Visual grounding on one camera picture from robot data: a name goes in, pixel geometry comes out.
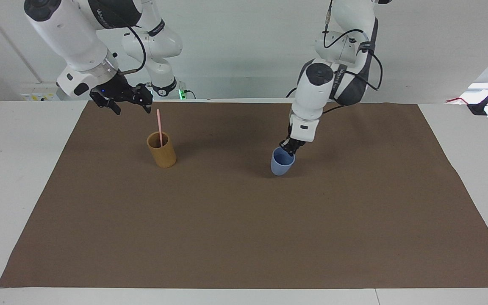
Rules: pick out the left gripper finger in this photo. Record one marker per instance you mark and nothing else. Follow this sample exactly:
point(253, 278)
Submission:
point(284, 145)
point(297, 146)

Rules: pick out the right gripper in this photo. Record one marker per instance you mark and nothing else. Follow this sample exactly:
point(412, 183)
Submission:
point(117, 88)

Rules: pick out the blue cup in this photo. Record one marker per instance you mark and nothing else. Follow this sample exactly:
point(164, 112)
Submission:
point(282, 165)

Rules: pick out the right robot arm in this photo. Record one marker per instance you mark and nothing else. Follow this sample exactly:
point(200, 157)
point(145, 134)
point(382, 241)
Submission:
point(68, 36)

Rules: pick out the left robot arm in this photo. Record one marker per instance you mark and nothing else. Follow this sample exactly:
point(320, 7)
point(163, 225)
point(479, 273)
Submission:
point(318, 84)

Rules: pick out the pink chopstick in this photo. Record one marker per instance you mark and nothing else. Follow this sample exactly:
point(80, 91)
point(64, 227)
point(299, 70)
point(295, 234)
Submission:
point(159, 125)

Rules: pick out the bamboo cup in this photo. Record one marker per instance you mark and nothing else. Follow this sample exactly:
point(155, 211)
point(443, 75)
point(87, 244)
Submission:
point(163, 154)

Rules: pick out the white power strip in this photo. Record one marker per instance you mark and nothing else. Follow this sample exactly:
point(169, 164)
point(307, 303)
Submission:
point(40, 95)

